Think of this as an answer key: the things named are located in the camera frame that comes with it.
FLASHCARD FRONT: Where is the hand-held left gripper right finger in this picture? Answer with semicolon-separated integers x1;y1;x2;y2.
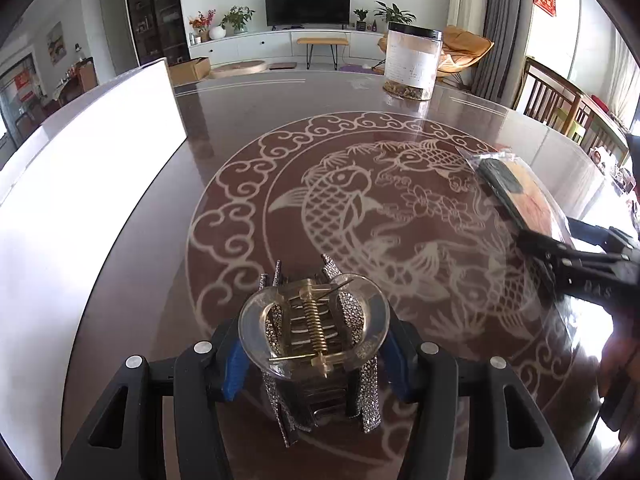
380;310;576;480

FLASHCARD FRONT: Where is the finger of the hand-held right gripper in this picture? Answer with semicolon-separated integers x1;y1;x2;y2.
514;229;632;282
569;217;640;257

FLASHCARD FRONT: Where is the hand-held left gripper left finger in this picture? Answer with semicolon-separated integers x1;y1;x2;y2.
55;317;251;480

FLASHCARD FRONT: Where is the clear packet with orange card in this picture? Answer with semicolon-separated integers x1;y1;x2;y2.
457;147;576;257

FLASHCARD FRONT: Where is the clear rhinestone hair claw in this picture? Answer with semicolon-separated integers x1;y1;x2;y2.
237;252;391;449

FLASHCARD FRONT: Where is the person's right hand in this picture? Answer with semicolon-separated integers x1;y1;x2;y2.
597;310;640;411

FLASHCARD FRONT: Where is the cluttered wooden side table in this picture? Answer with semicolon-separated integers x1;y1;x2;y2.
570;94;636;187

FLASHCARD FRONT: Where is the wooden slatted chair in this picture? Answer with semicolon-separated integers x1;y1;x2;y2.
515;56;587;136

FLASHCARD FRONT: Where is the white sheer curtain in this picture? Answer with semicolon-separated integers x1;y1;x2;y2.
597;10;640;133

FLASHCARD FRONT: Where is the orange lounge chair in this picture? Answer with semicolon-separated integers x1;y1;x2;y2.
377;25;495;87

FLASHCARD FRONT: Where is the grey curtain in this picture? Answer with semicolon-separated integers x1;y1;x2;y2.
470;0;536;106

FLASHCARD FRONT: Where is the clear jar with black lid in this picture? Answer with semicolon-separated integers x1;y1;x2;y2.
382;22;444;103

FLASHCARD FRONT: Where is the broad leaf potted plant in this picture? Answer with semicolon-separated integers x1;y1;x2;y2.
374;1;417;26

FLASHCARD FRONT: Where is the round low wooden table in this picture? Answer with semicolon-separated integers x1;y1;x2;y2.
209;60;267;80

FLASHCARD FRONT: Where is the cardboard box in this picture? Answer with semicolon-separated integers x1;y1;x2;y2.
167;56;212;87

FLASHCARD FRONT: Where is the wooden bench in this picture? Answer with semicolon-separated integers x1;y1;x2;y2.
296;36;349;70

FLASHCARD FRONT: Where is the white television cabinet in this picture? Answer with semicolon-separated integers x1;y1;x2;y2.
189;29;388;69

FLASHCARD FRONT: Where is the red flower arrangement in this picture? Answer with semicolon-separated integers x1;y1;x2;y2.
189;8;217;44

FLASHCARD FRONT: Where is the black television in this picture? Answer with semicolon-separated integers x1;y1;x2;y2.
264;0;351;29

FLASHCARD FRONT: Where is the bushy green potted plant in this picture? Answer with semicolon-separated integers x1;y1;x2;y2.
220;6;256;35

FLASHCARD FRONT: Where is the dark display cabinet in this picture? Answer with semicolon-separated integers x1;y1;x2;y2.
122;0;191;68

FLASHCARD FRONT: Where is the wall painting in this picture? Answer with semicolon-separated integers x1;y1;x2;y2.
46;21;65;64

